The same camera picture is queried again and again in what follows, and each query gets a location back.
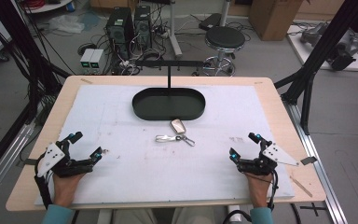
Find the white board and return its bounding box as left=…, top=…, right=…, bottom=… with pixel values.
left=286, top=23, right=358, bottom=73

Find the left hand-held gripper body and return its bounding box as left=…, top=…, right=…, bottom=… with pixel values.
left=36, top=140, right=95, bottom=179

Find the cardboard box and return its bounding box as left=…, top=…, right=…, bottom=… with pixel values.
left=248, top=0, right=305, bottom=42

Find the person's left hand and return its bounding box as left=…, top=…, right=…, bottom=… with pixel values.
left=51, top=172, right=87, bottom=208

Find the black metal frame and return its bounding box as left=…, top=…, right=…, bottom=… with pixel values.
left=0, top=0, right=73, bottom=185
left=273, top=0, right=358, bottom=136

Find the white plastic bag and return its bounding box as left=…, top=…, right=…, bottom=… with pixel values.
left=47, top=14, right=86, bottom=35

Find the white desk leg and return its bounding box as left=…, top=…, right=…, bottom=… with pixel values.
left=167, top=0, right=184, bottom=60

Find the black machine part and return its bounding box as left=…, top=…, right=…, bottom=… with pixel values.
left=328, top=36, right=358, bottom=72

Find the white foam mat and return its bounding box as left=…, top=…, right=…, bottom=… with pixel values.
left=33, top=84, right=296, bottom=207

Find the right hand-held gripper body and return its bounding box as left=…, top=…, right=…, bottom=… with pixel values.
left=236, top=142, right=300, bottom=177

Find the tangle of floor cables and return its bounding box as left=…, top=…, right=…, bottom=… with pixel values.
left=110, top=18, right=172, bottom=77

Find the white bench power supply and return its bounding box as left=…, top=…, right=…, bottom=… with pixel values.
left=79, top=48, right=96, bottom=76
left=89, top=49, right=105, bottom=76

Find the slim black computer tower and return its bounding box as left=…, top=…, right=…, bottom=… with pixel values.
left=132, top=5, right=153, bottom=50

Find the person's right hand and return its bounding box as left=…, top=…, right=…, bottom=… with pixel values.
left=245, top=172, right=275, bottom=209

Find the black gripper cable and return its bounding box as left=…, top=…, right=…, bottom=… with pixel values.
left=33, top=153, right=54, bottom=210
left=222, top=169, right=280, bottom=224

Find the thin wooden stick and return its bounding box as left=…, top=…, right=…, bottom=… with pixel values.
left=288, top=175, right=314, bottom=199

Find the car key with white strap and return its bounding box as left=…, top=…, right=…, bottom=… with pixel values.
left=155, top=118, right=197, bottom=147

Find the black round stool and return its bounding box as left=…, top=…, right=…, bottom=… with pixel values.
left=192, top=25, right=247, bottom=77

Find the black oval tray key stand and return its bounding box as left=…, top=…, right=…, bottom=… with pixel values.
left=131, top=59, right=207, bottom=122

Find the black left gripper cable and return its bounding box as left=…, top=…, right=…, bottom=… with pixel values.
left=33, top=153, right=54, bottom=210

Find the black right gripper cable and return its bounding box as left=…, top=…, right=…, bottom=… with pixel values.
left=222, top=169, right=280, bottom=224

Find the grey machine part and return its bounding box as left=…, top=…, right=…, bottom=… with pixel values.
left=299, top=22, right=328, bottom=49

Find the aluminium rail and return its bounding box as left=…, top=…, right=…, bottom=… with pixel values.
left=0, top=121, right=37, bottom=210
left=282, top=100, right=350, bottom=224

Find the large black computer tower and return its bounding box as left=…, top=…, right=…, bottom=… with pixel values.
left=104, top=7, right=135, bottom=61

